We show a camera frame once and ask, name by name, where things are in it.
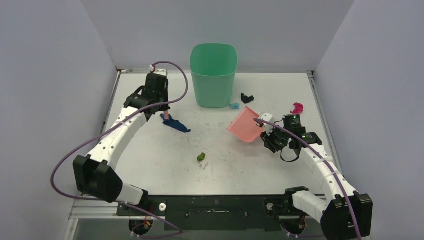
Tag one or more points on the black paper scrap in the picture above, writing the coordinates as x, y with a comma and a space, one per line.
246, 99

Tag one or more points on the pink hand brush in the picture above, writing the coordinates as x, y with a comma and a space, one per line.
166, 115

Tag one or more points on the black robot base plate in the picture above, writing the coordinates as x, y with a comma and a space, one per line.
224, 212

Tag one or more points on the green paper scrap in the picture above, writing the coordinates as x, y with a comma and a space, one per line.
201, 157

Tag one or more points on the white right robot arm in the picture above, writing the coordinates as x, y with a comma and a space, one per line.
344, 214

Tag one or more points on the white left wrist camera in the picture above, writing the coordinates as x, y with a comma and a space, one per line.
161, 72

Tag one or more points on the long dark blue paper scrap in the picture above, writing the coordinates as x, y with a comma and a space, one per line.
174, 124

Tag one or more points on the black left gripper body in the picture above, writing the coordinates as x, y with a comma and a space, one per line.
164, 97

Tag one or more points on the pink dustpan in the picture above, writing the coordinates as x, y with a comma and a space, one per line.
244, 126

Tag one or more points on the magenta paper scrap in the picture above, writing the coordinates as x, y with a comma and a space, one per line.
298, 108

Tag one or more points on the green plastic waste bin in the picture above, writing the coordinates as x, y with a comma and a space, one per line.
213, 68

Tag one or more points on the light blue paper scrap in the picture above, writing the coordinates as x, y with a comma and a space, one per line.
234, 106

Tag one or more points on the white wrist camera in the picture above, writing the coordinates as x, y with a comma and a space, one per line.
264, 122
161, 72

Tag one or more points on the white paper scrap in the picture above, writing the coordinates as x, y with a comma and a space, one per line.
203, 164

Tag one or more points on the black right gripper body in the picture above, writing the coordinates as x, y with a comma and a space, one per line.
269, 140

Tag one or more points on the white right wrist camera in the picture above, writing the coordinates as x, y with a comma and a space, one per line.
264, 122

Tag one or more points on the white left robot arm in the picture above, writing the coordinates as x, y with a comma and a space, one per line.
95, 173

